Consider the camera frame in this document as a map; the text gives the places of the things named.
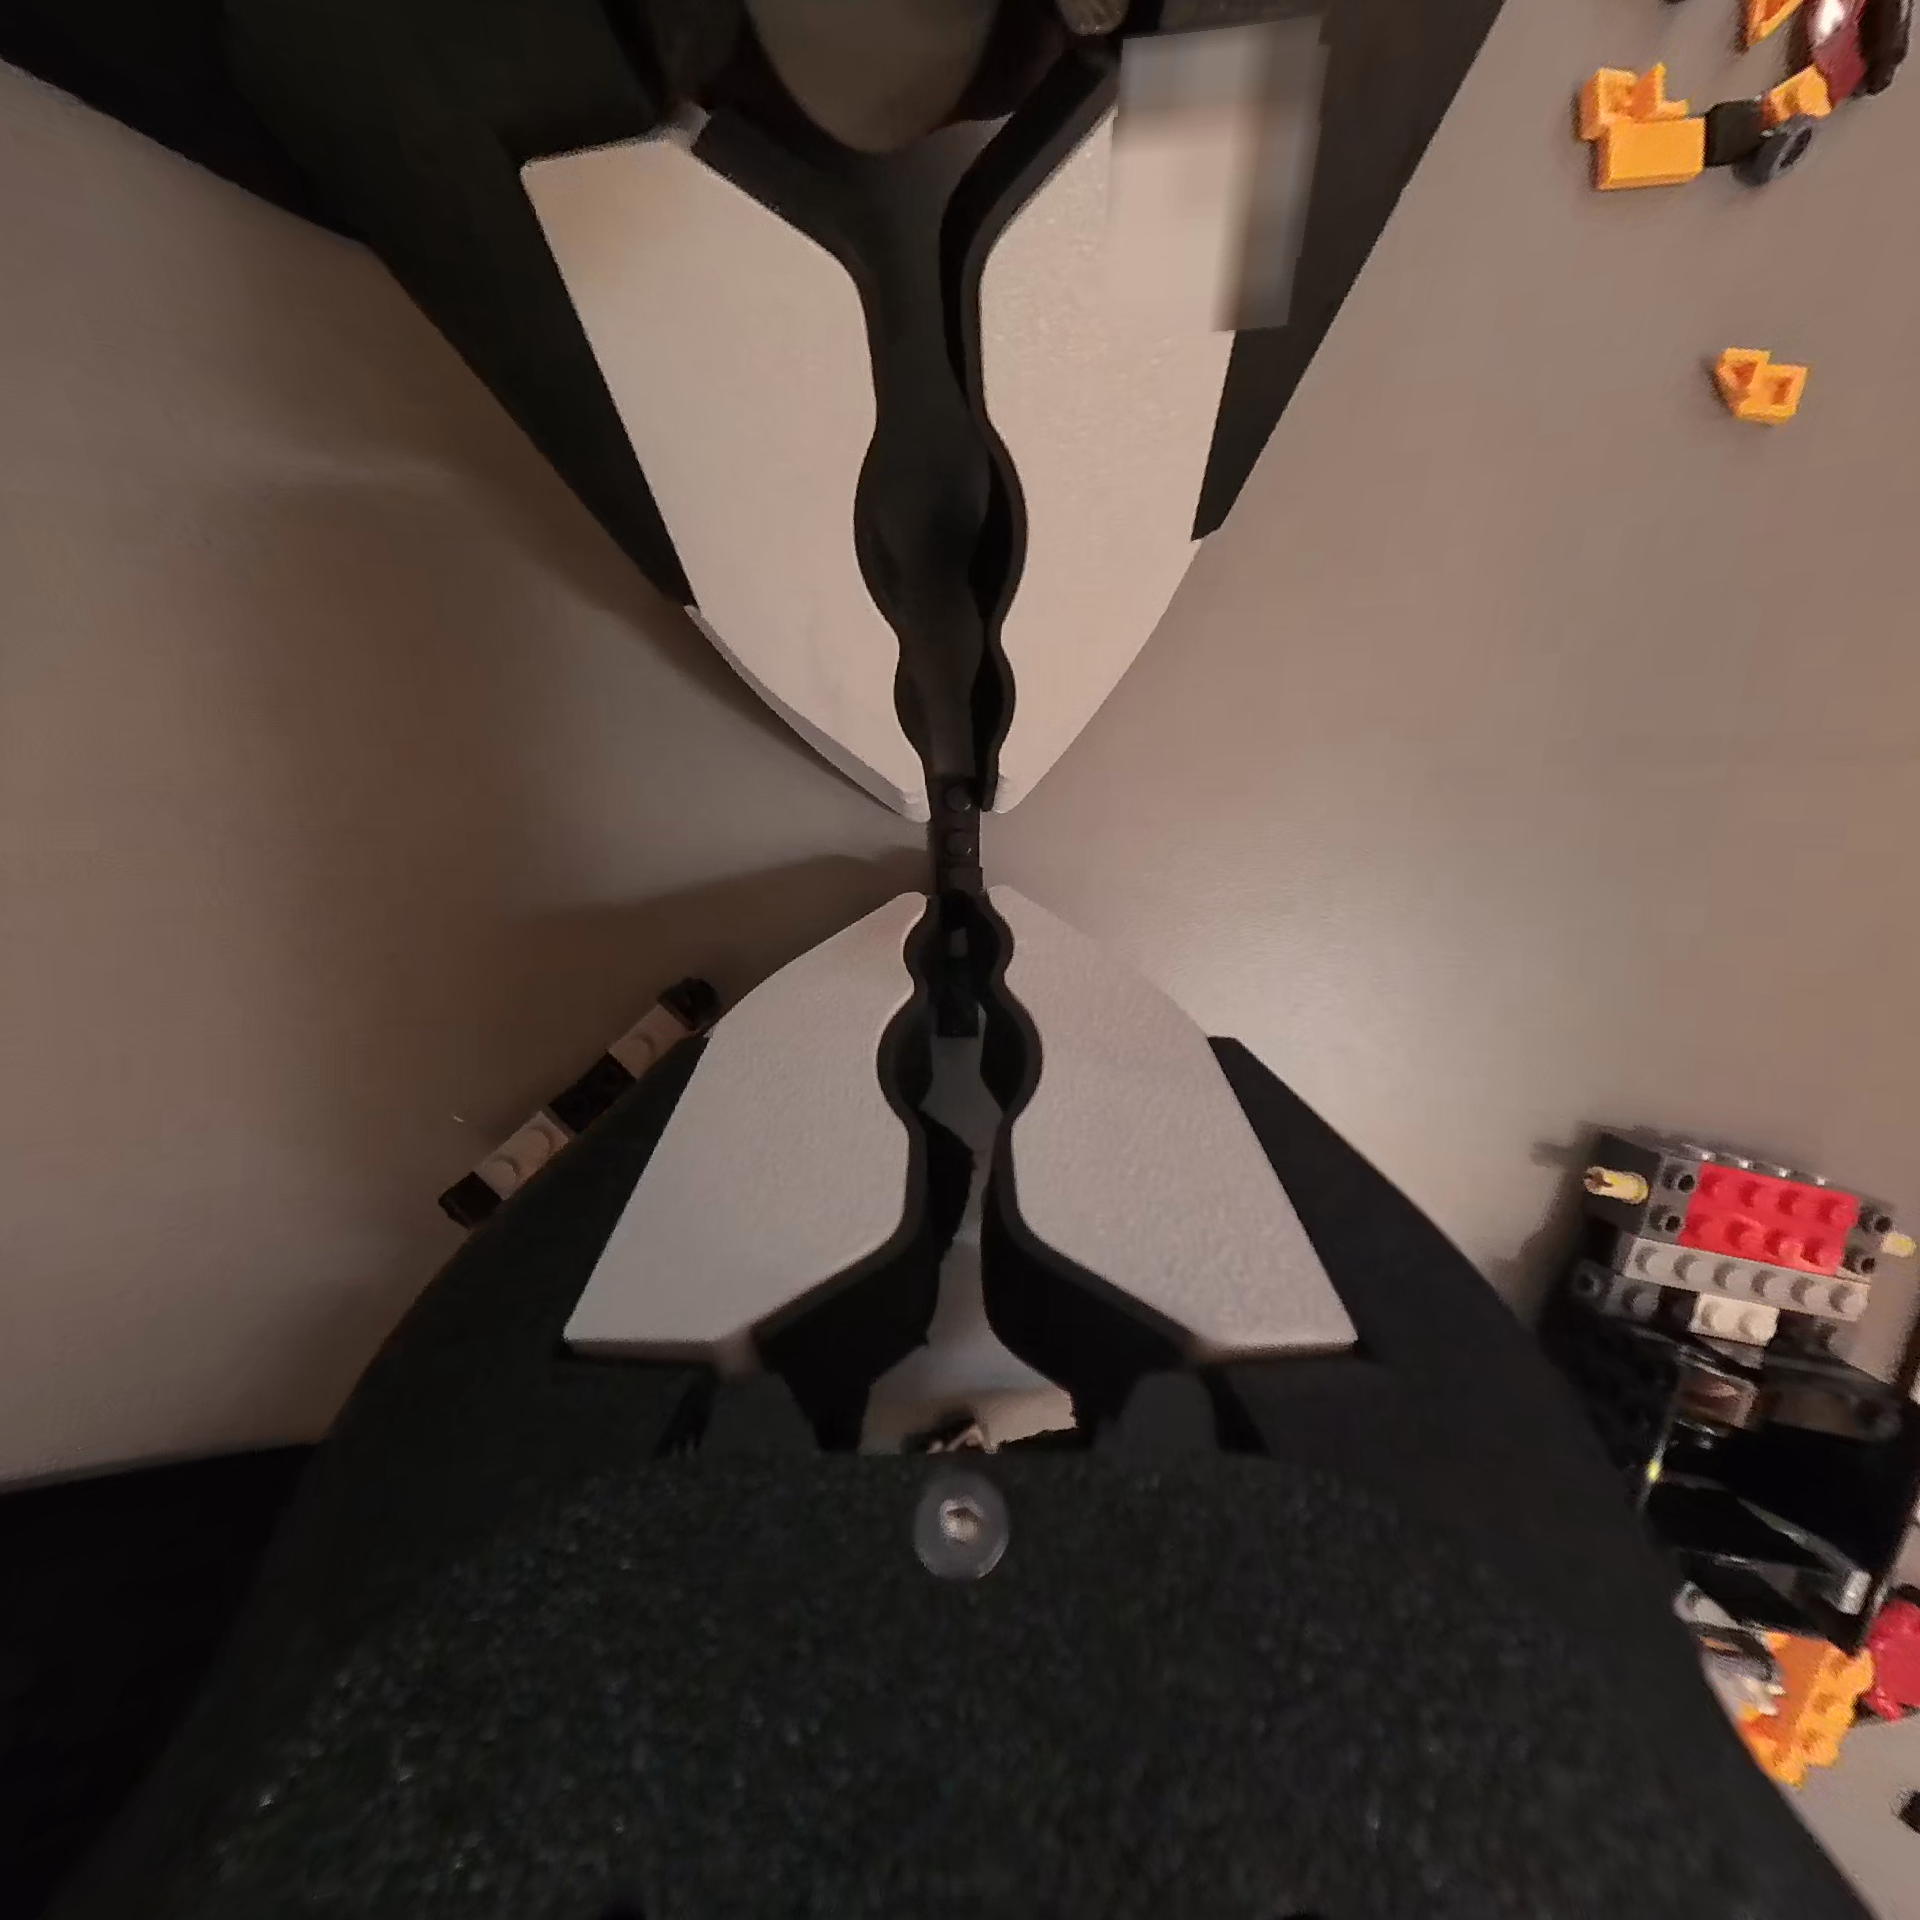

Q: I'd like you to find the orange grey black brick assembly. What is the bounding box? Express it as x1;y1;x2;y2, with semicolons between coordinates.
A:
440;978;722;1226

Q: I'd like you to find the pile of small loose bricks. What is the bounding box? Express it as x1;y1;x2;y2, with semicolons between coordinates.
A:
1576;0;1906;194

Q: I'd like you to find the long black brick plate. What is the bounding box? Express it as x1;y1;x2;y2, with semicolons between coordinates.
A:
928;774;993;1041

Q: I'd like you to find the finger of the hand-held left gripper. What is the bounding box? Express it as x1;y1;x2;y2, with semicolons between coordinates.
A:
977;113;1239;819
520;128;928;820

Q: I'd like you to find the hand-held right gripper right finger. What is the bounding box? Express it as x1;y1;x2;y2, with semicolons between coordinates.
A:
983;882;1361;1367

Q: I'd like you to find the grey desk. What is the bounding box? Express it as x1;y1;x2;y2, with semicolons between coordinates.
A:
0;0;1920;1920

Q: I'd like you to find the black toy car chassis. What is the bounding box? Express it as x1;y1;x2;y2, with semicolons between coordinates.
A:
1536;1123;1920;1787

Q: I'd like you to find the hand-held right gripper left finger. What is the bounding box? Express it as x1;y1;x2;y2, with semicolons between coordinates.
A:
562;888;923;1370

